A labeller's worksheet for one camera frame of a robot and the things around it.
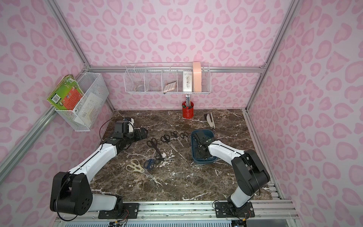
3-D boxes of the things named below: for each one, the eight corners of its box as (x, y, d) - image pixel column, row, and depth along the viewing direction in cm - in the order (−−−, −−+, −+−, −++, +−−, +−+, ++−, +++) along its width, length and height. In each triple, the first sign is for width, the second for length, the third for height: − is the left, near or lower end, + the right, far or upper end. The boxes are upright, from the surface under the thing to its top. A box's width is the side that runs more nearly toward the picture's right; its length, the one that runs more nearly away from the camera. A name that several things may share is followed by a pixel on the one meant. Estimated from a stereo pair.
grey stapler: (210, 129, 109) (210, 126, 107) (205, 115, 119) (206, 112, 116) (216, 128, 110) (216, 125, 108) (211, 114, 119) (211, 112, 117)
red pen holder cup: (182, 118, 116) (182, 109, 108) (182, 110, 122) (182, 101, 114) (193, 118, 116) (194, 109, 108) (193, 110, 122) (193, 101, 114)
